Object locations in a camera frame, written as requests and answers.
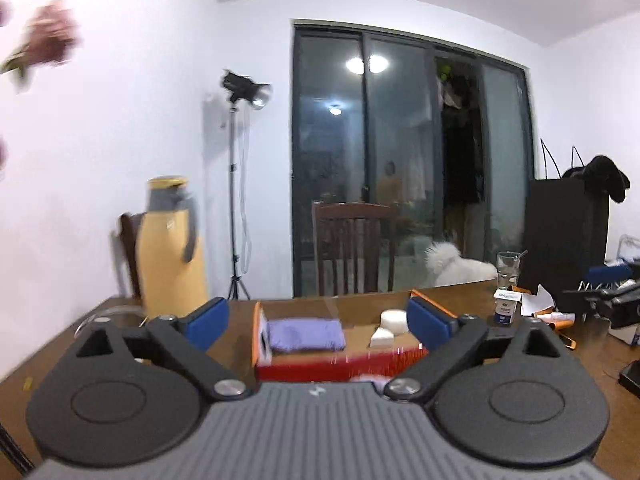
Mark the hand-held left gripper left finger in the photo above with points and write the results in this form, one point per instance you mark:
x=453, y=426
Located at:
x=207, y=324

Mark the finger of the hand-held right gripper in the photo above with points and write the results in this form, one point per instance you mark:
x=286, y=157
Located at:
x=611, y=274
x=597, y=296

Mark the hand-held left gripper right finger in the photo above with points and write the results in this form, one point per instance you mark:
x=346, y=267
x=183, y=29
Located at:
x=429, y=327

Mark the red cardboard box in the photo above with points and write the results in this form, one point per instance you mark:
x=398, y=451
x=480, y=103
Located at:
x=320, y=366

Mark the white round sponge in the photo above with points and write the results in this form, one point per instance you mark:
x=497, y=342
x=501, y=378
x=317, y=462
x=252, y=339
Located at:
x=395, y=321

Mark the white orange tube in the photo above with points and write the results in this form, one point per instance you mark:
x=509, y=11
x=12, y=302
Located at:
x=555, y=318

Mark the white wedge sponge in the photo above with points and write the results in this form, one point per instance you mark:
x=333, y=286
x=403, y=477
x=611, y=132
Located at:
x=382, y=339

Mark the orange black clip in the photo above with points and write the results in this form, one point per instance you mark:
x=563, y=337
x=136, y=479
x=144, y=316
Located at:
x=566, y=339

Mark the black device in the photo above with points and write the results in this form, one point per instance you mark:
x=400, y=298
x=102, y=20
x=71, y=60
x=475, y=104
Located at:
x=631, y=376

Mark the crumpled white paper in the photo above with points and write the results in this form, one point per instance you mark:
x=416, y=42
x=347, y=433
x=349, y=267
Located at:
x=539, y=301

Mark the black paper bag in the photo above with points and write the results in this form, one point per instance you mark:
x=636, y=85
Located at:
x=565, y=230

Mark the white fluffy dog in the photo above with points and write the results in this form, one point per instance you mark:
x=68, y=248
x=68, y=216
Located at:
x=457, y=265

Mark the yellow thermos jug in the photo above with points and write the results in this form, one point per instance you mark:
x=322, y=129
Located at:
x=170, y=260

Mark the white yogurt cup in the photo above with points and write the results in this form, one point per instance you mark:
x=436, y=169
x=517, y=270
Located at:
x=506, y=307

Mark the clear drinking glass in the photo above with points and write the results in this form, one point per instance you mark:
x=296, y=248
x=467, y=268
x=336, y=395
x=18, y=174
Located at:
x=509, y=270

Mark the purple folded cloth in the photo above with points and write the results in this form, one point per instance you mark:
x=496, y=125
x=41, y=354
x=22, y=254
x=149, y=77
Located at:
x=306, y=336

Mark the black garment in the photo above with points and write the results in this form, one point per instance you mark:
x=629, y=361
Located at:
x=602, y=175

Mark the dark wooden slatted chair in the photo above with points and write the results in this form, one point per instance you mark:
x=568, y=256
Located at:
x=355, y=240

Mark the sliding glass door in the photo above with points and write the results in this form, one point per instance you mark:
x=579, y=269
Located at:
x=400, y=160

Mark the black studio light on stand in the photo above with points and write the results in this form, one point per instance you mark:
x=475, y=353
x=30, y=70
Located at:
x=239, y=85

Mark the hanging clothes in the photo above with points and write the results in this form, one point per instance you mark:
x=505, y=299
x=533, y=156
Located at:
x=452, y=87

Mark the pink dried flowers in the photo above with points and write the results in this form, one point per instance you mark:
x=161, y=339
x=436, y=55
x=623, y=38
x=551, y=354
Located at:
x=47, y=35

